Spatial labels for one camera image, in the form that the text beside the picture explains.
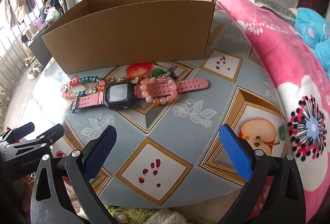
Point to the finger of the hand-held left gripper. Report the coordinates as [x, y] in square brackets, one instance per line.
[23, 131]
[52, 135]

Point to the pink square-face watch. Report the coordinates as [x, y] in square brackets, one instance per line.
[118, 95]

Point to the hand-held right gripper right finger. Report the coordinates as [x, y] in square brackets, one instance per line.
[237, 154]

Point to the metal window railing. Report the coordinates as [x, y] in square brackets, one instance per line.
[10, 64]

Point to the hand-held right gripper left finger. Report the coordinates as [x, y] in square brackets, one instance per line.
[103, 151]

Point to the pink floral blanket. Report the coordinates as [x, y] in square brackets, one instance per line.
[270, 46]

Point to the beige shoe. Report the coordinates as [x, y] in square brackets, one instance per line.
[28, 61]

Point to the pile of clothes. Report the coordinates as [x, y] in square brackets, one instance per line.
[51, 2]

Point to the blue quilt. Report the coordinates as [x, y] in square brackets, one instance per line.
[314, 28]

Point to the white sneaker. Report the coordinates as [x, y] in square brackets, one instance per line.
[34, 72]

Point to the grey board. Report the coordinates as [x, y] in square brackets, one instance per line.
[36, 47]

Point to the green shaggy rug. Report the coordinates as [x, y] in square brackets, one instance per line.
[134, 211]

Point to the fruit printed tablecloth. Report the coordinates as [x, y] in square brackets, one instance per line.
[180, 123]

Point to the brown cardboard box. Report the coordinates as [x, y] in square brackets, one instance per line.
[129, 33]

